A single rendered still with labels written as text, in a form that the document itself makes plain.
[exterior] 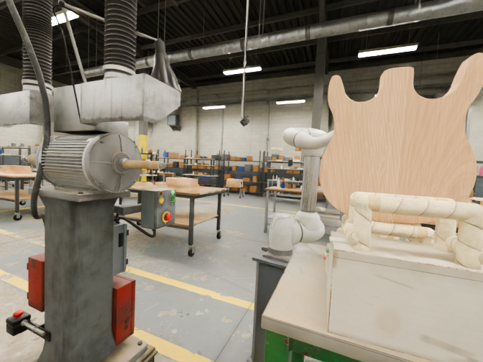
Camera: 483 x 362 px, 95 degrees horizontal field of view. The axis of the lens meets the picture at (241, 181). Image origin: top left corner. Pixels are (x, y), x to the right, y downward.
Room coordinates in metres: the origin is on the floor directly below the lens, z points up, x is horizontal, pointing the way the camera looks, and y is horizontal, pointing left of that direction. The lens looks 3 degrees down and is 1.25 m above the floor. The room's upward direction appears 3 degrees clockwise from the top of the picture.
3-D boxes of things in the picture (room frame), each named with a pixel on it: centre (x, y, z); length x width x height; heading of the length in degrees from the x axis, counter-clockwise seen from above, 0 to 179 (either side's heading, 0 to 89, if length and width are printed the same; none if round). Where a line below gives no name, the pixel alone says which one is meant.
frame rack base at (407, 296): (0.45, -0.34, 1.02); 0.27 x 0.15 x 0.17; 71
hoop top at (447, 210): (0.41, -0.32, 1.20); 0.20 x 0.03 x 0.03; 70
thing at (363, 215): (0.44, -0.25, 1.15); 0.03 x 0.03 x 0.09
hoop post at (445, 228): (0.46, -0.43, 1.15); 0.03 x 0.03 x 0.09
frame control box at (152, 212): (1.20, 0.52, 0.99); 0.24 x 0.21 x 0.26; 68
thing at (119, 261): (1.18, 0.69, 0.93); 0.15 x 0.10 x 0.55; 68
